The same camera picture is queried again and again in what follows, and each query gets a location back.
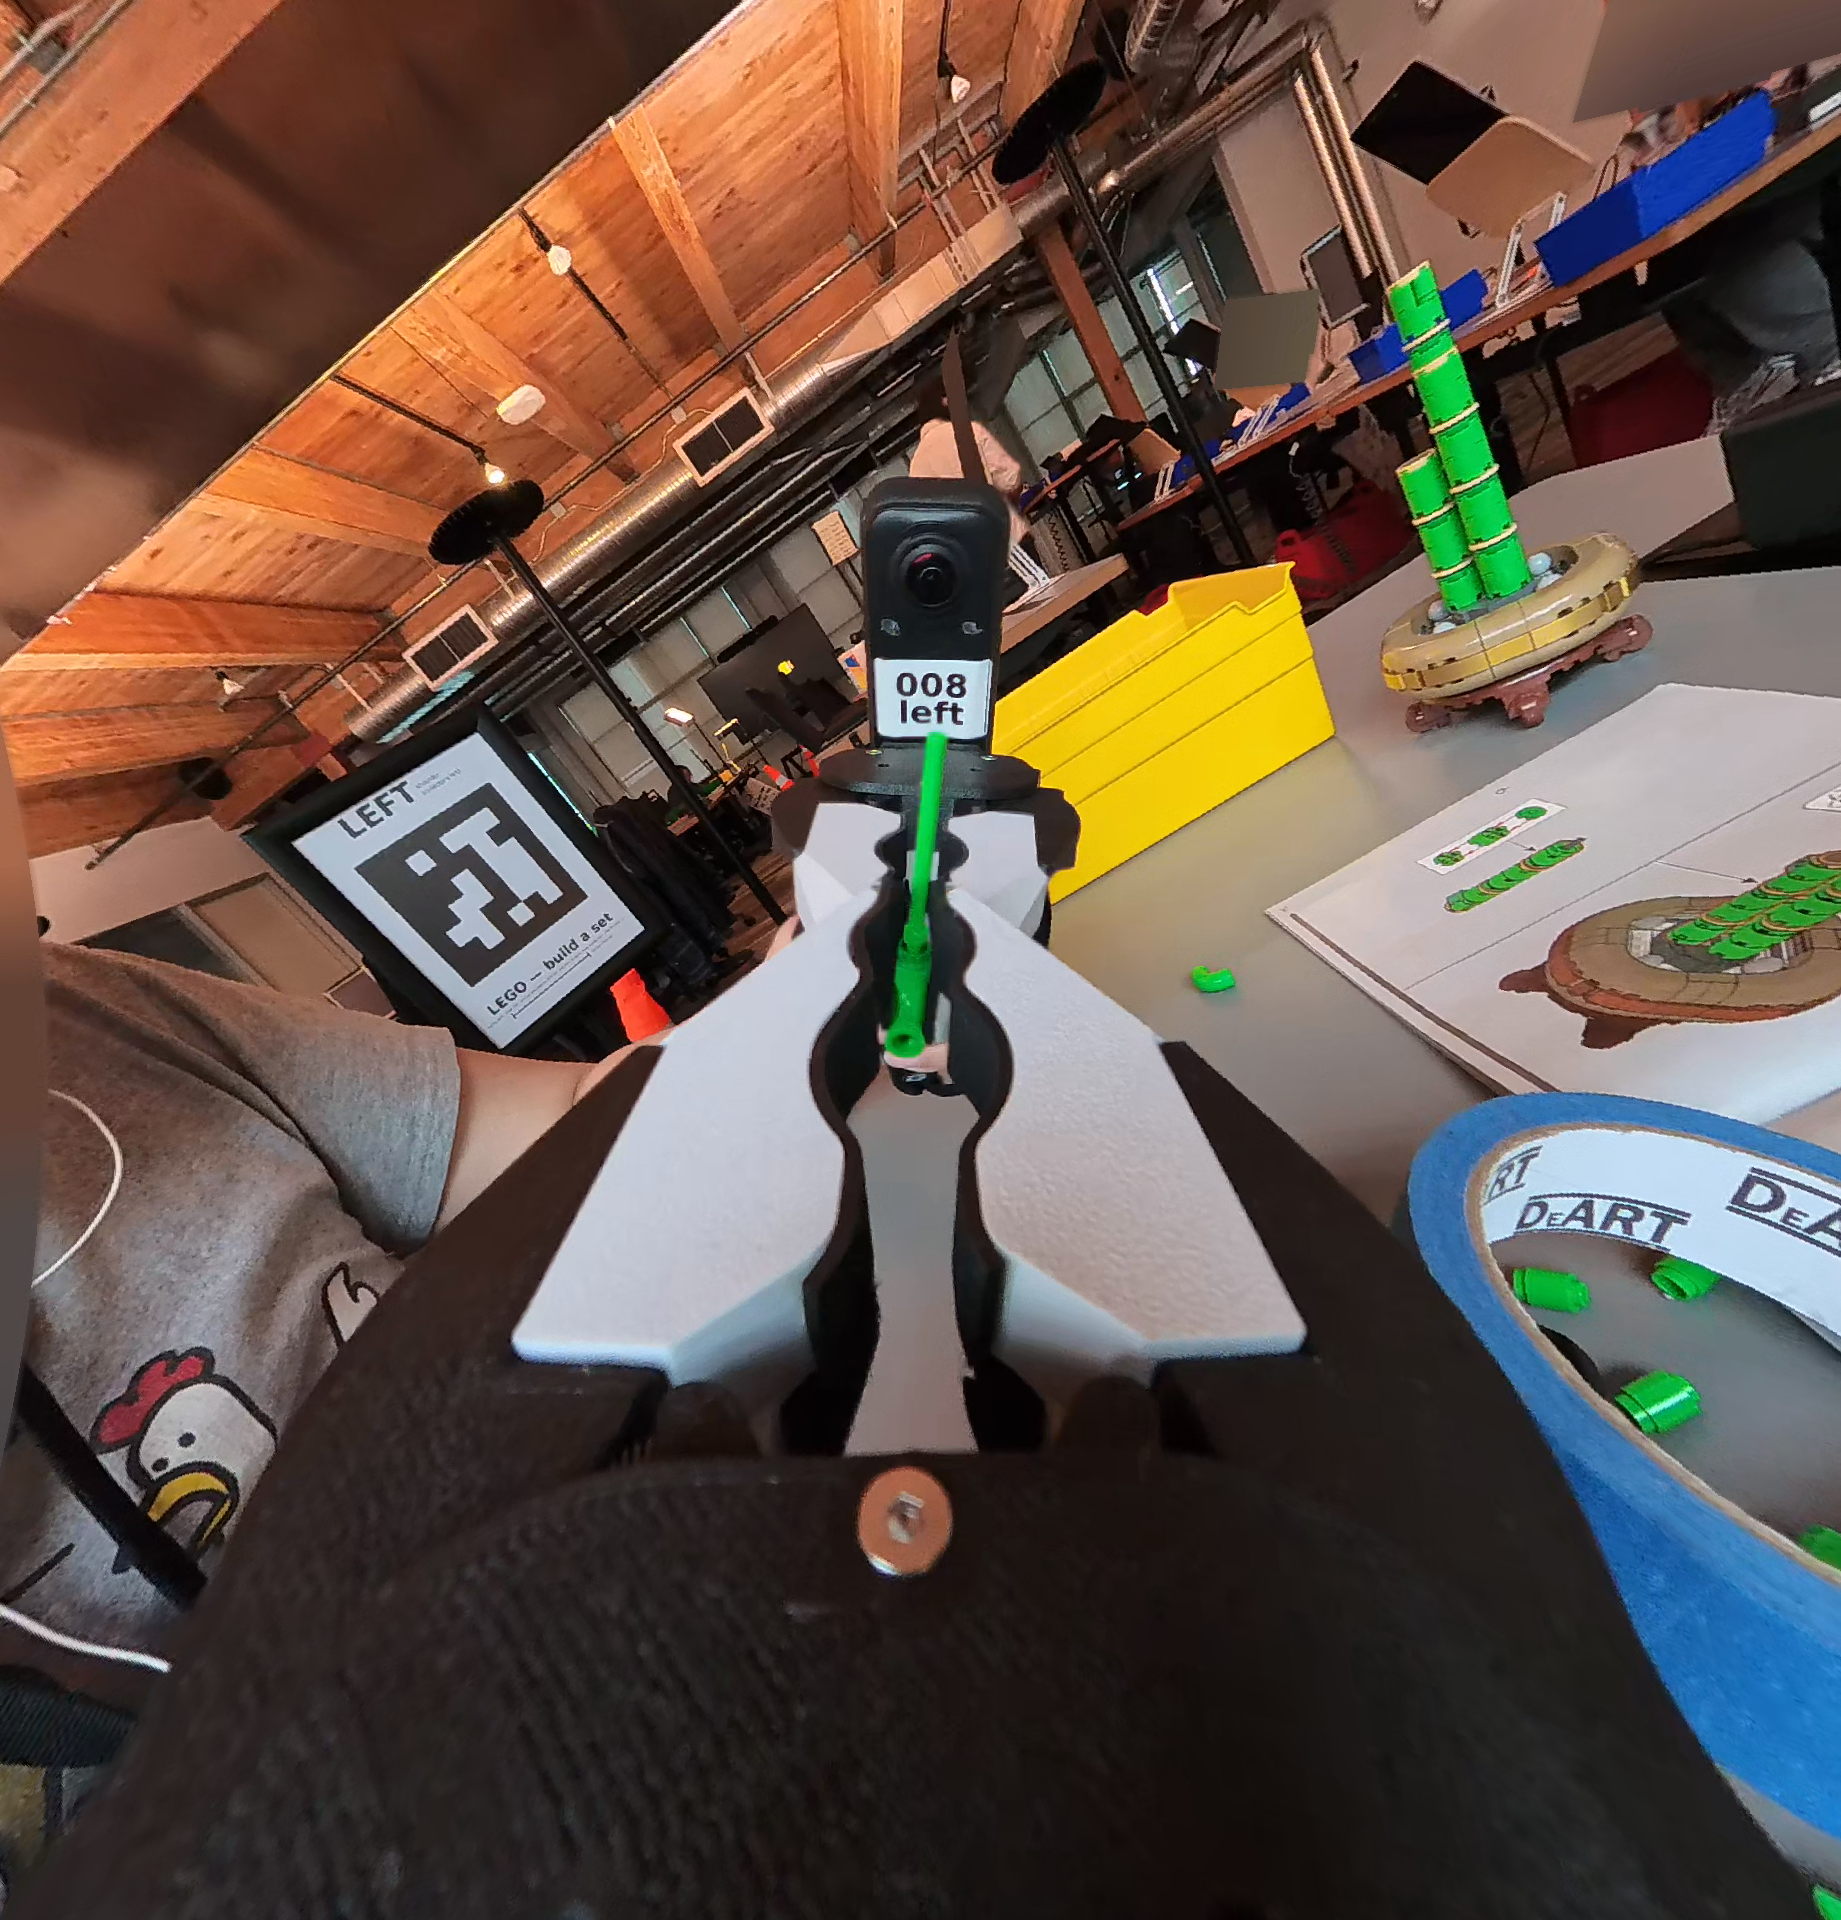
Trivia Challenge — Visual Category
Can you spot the lego bamboo plant model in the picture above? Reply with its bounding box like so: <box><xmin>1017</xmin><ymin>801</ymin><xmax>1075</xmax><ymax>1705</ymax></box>
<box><xmin>1375</xmin><ymin>262</ymin><xmax>1650</xmax><ymax>734</ymax></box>

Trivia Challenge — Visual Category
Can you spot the thin green lego rod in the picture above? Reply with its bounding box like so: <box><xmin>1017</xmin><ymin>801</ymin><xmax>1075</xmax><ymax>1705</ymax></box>
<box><xmin>906</xmin><ymin>734</ymin><xmax>955</xmax><ymax>919</ymax></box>

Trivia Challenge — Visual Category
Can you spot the black support pole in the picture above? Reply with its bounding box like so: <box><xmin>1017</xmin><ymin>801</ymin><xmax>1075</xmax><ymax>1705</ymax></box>
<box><xmin>989</xmin><ymin>61</ymin><xmax>1258</xmax><ymax>566</ymax></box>
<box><xmin>426</xmin><ymin>478</ymin><xmax>784</xmax><ymax>924</ymax></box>

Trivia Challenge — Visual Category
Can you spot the blue masking tape roll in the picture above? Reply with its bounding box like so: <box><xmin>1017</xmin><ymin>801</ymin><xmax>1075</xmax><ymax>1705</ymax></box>
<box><xmin>1410</xmin><ymin>1090</ymin><xmax>1841</xmax><ymax>1881</ymax></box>

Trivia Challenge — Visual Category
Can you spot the black strap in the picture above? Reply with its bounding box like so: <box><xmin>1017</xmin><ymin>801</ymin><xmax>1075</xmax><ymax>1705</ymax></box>
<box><xmin>14</xmin><ymin>1372</ymin><xmax>210</xmax><ymax>1617</ymax></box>

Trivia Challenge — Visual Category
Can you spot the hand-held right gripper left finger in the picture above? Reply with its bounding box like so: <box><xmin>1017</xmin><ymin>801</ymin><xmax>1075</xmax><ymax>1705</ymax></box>
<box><xmin>513</xmin><ymin>894</ymin><xmax>880</xmax><ymax>1407</ymax></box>

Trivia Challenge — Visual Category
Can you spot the white cord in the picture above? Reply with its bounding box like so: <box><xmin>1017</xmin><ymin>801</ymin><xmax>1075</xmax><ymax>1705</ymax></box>
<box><xmin>0</xmin><ymin>1585</ymin><xmax>172</xmax><ymax>1675</ymax></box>

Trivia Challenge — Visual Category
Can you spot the black framed marker sign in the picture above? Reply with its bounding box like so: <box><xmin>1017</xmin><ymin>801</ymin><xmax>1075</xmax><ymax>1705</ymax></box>
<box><xmin>245</xmin><ymin>707</ymin><xmax>670</xmax><ymax>1062</ymax></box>

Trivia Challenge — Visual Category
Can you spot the row of green round bricks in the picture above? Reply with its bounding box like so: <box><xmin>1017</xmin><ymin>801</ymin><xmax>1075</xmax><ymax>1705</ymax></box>
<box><xmin>1510</xmin><ymin>1254</ymin><xmax>1841</xmax><ymax>1596</ymax></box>

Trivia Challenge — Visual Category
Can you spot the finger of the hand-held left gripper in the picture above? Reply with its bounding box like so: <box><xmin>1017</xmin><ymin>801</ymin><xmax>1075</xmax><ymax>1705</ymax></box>
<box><xmin>795</xmin><ymin>803</ymin><xmax>901</xmax><ymax>939</ymax></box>
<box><xmin>939</xmin><ymin>817</ymin><xmax>1055</xmax><ymax>939</ymax></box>

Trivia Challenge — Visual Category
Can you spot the black monitor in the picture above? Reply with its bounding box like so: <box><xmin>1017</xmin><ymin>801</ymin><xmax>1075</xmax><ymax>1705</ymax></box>
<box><xmin>693</xmin><ymin>607</ymin><xmax>843</xmax><ymax>736</ymax></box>

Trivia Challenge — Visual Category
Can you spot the yellow plastic bin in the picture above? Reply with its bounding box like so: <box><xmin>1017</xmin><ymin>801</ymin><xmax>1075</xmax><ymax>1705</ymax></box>
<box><xmin>988</xmin><ymin>567</ymin><xmax>1334</xmax><ymax>905</ymax></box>

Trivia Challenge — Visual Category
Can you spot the lego instruction booklet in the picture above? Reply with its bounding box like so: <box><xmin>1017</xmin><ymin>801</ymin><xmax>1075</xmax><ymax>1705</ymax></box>
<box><xmin>1264</xmin><ymin>682</ymin><xmax>1841</xmax><ymax>1128</ymax></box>

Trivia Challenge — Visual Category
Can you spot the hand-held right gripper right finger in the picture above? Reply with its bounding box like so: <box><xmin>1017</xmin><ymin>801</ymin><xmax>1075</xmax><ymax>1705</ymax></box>
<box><xmin>939</xmin><ymin>894</ymin><xmax>1309</xmax><ymax>1407</ymax></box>

